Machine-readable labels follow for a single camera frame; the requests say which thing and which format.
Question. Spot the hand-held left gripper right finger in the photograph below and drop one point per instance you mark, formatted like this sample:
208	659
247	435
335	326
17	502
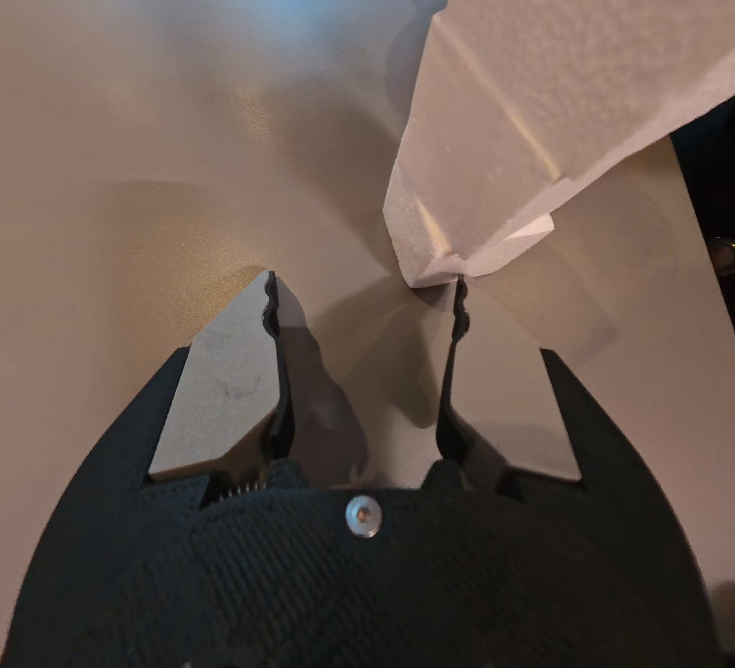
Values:
505	398

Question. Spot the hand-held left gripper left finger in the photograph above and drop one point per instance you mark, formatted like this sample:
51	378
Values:
224	392

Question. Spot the white foam cube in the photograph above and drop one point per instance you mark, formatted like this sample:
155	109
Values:
459	151
574	48
436	272

